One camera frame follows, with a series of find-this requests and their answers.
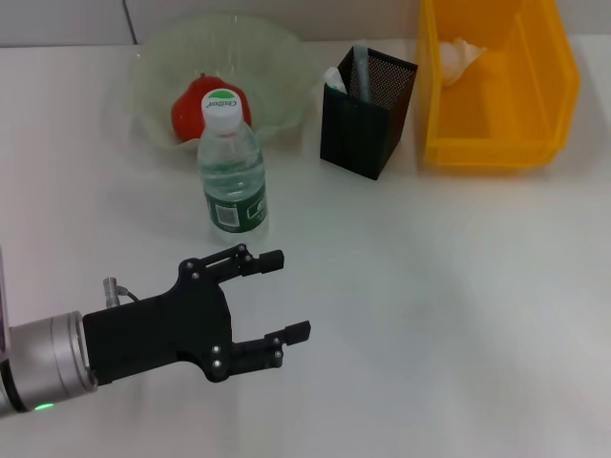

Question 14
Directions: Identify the red tomato-like fruit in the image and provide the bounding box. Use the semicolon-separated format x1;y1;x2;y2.
171;72;253;143

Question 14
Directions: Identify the translucent wavy fruit plate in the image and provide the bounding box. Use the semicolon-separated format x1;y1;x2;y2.
122;12;322;155

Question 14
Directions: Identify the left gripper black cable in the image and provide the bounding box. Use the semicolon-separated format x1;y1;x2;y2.
102;276;140;310

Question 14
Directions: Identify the yellow plastic bin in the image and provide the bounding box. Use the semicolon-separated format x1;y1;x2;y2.
414;0;582;171

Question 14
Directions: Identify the green utility knife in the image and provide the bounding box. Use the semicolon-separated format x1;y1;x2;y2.
324;66;349;95

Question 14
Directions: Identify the black mesh pen holder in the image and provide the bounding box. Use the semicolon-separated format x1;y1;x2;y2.
320;45;420;181

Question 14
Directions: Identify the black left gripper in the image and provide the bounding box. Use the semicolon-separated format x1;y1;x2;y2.
81;243;312;386

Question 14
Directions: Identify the clear green-label water bottle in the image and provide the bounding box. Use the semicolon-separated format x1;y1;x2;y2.
198;88;269;244

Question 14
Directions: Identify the grey pen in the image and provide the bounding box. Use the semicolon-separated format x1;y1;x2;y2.
352;44;374;103

